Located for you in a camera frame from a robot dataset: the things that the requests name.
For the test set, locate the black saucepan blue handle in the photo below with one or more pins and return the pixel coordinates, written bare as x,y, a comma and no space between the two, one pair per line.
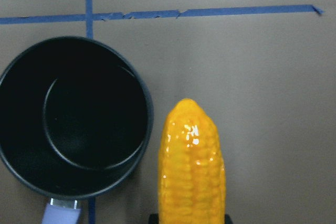
76,119

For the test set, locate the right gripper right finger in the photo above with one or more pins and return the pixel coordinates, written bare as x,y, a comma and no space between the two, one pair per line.
227,219

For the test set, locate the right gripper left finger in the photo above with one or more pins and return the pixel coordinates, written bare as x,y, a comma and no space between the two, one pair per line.
154,219

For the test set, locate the yellow plastic corn cob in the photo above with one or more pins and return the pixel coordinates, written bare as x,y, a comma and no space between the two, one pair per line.
191,170

